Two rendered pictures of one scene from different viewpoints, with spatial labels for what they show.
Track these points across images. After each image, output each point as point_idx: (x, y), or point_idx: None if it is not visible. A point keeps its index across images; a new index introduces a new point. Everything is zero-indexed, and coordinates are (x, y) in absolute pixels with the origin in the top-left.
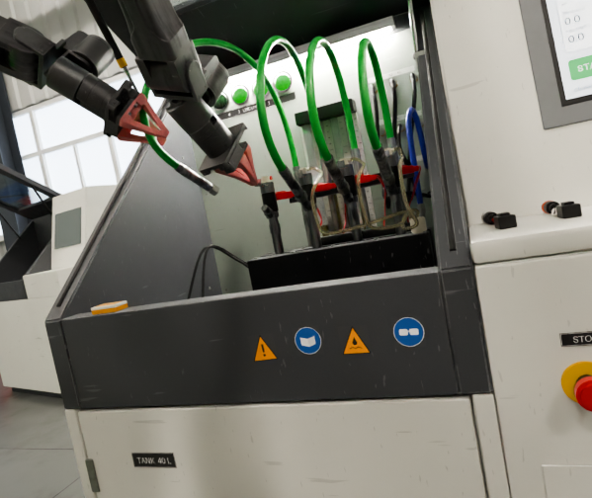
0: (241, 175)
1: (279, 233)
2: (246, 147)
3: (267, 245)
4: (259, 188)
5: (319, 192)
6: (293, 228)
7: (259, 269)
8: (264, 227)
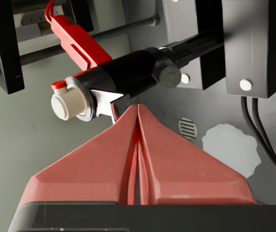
0: (144, 177)
1: (185, 41)
2: (79, 202)
3: (79, 124)
4: None
5: (2, 7)
6: (49, 89)
7: None
8: (55, 136)
